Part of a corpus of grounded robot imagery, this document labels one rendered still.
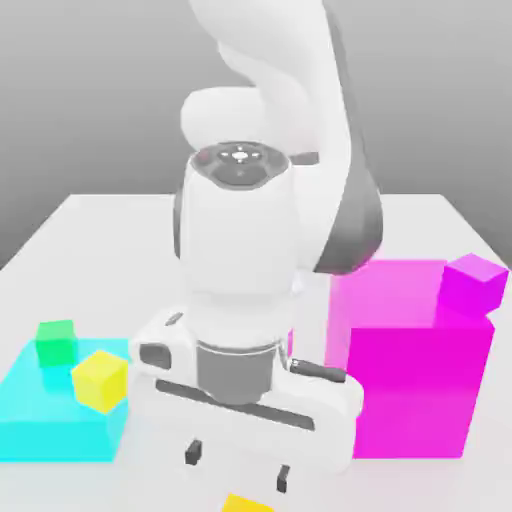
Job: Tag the small orange cube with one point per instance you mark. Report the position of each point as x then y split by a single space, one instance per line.
246 504

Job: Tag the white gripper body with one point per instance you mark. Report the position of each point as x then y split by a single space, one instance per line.
168 416

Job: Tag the small purple cube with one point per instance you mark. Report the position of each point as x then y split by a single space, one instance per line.
472 288

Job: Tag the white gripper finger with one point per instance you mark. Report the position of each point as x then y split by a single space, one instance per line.
194 452
282 478

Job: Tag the small green cube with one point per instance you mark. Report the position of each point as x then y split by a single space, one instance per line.
56 344

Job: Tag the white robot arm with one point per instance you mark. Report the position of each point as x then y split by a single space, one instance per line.
236 240

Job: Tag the large cyan box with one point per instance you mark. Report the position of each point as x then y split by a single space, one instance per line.
40 424

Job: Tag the large magenta box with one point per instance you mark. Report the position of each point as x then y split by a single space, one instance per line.
416 388

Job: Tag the small yellow cube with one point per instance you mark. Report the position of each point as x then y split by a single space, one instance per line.
100 380

